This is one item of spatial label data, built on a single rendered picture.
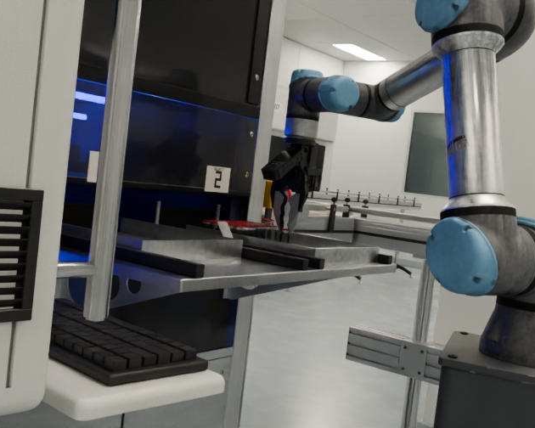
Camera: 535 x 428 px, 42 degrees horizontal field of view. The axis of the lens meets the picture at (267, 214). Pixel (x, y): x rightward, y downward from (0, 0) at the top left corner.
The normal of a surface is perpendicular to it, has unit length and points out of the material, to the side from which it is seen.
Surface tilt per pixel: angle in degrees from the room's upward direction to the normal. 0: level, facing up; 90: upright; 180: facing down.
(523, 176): 90
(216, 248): 90
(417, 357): 90
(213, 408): 90
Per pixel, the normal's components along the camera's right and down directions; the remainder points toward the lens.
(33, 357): 0.72, 0.12
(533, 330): -0.20, -0.28
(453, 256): -0.85, 0.06
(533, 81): -0.59, -0.03
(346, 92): 0.50, 0.10
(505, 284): 0.37, 0.60
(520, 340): -0.46, -0.31
